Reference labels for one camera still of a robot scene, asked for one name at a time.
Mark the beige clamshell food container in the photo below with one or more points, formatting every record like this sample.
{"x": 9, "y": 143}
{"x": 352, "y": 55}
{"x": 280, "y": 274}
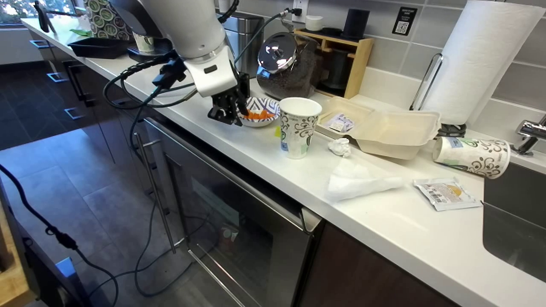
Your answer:
{"x": 392, "y": 130}

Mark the wall socket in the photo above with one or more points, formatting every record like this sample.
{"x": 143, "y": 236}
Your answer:
{"x": 300, "y": 10}

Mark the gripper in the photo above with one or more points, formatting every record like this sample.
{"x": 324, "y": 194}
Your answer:
{"x": 232, "y": 91}

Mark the white napkin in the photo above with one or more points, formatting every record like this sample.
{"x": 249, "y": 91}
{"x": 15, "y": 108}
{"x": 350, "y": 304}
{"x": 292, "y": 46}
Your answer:
{"x": 358, "y": 181}

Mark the flat food packet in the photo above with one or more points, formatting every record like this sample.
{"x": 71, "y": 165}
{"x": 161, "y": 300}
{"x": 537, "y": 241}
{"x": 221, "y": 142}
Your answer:
{"x": 445, "y": 194}

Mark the coffee machine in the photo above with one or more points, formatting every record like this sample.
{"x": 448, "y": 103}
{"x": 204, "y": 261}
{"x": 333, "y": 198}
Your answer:
{"x": 147, "y": 32}

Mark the small sachet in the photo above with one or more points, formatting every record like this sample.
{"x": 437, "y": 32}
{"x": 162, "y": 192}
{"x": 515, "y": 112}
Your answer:
{"x": 341, "y": 123}

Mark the wooden rack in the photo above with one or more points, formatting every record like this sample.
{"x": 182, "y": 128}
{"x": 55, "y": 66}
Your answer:
{"x": 358, "y": 64}

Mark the yellow sticky note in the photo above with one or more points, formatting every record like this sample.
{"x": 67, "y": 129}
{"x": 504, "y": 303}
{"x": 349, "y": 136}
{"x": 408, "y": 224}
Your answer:
{"x": 277, "y": 131}

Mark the crumpled white paper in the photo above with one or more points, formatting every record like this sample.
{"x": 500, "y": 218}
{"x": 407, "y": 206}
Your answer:
{"x": 340, "y": 147}

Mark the stack of white lids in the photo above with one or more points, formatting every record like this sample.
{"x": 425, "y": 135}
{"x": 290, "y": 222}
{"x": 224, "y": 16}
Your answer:
{"x": 314, "y": 23}

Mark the glass jar of coffee beans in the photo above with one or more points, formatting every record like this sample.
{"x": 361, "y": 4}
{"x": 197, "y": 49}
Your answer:
{"x": 294, "y": 76}

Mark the paper towel roll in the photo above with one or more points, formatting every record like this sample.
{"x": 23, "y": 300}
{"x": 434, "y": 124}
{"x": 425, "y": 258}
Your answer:
{"x": 477, "y": 64}

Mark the window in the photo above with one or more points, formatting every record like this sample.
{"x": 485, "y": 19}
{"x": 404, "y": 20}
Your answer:
{"x": 25, "y": 10}

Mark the stainless steel canister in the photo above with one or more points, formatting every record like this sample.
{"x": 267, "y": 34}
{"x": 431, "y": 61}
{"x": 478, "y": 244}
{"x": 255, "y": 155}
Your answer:
{"x": 245, "y": 38}

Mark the patterned paper cup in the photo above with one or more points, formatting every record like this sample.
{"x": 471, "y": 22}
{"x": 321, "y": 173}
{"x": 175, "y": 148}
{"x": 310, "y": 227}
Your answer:
{"x": 298, "y": 132}
{"x": 473, "y": 155}

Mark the black cylinder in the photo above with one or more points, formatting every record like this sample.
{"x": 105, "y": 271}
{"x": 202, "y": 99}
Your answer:
{"x": 356, "y": 23}

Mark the black tap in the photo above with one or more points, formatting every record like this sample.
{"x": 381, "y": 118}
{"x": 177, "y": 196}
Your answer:
{"x": 42, "y": 17}

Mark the blue patterned plate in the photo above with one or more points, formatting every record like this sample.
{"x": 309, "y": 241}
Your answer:
{"x": 268, "y": 110}

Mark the steel sink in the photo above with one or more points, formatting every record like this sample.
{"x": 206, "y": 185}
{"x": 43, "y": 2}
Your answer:
{"x": 512, "y": 230}

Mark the green packet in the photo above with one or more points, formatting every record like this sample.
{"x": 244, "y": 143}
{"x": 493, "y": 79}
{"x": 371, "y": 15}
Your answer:
{"x": 82, "y": 32}

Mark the patterned box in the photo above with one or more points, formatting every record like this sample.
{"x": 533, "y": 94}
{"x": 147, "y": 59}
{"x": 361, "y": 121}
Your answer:
{"x": 104, "y": 19}

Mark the black code sign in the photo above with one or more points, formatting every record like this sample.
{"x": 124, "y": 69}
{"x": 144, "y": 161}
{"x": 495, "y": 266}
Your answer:
{"x": 404, "y": 20}

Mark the black tray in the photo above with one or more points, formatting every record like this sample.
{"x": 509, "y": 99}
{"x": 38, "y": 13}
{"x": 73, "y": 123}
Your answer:
{"x": 98, "y": 47}

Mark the chrome tap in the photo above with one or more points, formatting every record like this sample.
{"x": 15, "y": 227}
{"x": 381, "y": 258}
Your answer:
{"x": 531, "y": 130}

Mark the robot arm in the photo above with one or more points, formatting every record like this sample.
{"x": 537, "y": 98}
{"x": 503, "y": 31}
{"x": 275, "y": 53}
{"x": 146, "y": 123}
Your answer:
{"x": 187, "y": 25}

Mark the metal paper towel holder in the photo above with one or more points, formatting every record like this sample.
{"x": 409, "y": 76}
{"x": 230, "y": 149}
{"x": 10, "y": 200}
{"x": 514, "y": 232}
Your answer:
{"x": 426, "y": 79}

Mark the glass fridge door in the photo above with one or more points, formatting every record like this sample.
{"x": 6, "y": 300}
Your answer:
{"x": 239, "y": 221}

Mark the silver jar lid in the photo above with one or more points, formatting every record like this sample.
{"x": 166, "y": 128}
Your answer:
{"x": 277, "y": 53}

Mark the orange food pieces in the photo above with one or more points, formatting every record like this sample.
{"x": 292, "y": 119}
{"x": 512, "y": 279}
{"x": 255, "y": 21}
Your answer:
{"x": 258, "y": 114}

